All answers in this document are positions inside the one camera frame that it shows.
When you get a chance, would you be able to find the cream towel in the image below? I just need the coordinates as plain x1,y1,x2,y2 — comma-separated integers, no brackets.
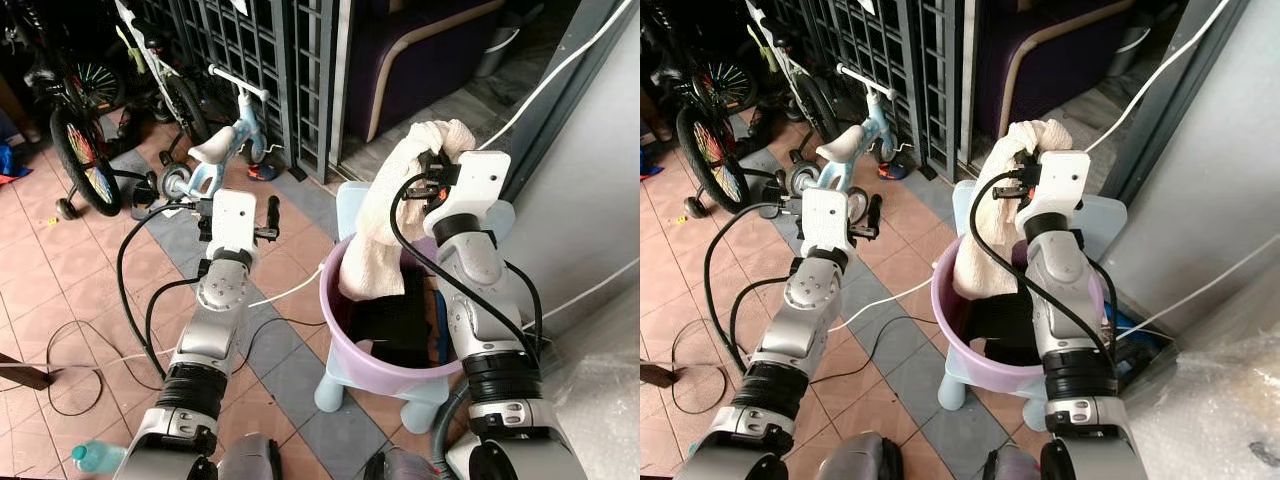
338,120,479,301
952,118,1076,301

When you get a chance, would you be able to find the light blue child balance bike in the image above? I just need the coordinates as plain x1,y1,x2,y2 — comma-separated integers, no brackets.
785,62,906,201
155,65,286,206

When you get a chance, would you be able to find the purple plastic basin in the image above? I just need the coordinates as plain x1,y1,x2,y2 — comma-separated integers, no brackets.
318,232,546,379
930,240,1111,391

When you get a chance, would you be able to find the purple armchair with beige trim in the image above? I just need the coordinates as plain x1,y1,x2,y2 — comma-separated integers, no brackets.
345,0,521,141
975,0,1151,141

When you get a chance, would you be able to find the grey plastic bin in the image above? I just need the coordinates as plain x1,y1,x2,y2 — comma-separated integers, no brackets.
475,30,521,77
1105,30,1151,77

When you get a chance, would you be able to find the black garment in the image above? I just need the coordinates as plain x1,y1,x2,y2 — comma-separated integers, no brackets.
350,262,451,366
965,280,1041,366

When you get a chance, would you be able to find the dark metal grille gate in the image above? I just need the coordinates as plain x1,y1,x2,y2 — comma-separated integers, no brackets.
125,0,341,186
765,0,966,186

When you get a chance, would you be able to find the black bicycle with colourful spokes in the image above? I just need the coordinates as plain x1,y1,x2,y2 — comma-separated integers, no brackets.
0,0,136,221
640,0,761,216

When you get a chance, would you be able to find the grey robot left leg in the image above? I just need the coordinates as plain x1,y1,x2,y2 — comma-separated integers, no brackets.
820,432,906,480
217,433,284,480

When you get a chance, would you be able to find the grey robot leg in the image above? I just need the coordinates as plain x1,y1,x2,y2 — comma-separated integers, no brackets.
820,432,906,480
362,447,443,480
217,433,284,480
985,445,1046,480

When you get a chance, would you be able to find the grey robot right leg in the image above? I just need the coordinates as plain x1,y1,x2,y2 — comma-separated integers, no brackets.
362,447,443,480
985,445,1046,480

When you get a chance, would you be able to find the clear bubble wrap sheet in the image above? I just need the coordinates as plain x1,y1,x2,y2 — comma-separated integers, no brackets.
1120,270,1280,480
540,290,641,480

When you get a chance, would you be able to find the clear bottle with green cap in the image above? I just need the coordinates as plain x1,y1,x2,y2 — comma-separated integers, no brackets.
70,440,129,474

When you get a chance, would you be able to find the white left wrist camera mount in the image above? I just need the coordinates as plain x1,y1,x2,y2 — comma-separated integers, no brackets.
800,188,858,259
205,188,261,256

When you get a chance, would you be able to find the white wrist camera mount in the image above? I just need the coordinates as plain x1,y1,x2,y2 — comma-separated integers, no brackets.
800,188,858,259
1015,150,1093,241
205,188,261,256
440,150,513,236

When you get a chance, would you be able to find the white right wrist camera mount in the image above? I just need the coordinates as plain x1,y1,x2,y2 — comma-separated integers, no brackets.
1015,150,1093,241
440,150,513,236

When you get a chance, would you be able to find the white cable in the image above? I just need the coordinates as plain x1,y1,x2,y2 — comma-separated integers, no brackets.
1085,0,1233,153
100,266,328,359
838,278,936,331
1140,233,1280,333
478,10,641,151
540,258,641,319

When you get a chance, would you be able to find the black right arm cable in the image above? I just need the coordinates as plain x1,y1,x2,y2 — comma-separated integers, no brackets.
388,172,546,366
968,170,1121,366

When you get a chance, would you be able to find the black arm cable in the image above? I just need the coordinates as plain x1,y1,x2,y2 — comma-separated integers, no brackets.
115,200,216,391
388,172,546,366
702,200,811,386
968,170,1121,366

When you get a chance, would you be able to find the white frame bicycle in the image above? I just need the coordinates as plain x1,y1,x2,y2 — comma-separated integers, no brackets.
745,0,846,146
110,0,216,151

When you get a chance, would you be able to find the dark grey door frame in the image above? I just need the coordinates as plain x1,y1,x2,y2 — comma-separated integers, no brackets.
1100,0,1251,206
500,0,641,201

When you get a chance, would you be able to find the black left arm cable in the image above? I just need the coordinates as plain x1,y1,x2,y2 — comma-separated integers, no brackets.
702,200,811,386
115,200,216,391

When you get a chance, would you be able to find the thin black floor cable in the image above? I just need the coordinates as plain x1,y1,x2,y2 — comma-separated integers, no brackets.
0,318,331,416
668,318,941,416

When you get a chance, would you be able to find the grey corrugated hose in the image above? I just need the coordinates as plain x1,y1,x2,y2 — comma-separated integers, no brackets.
432,380,471,476

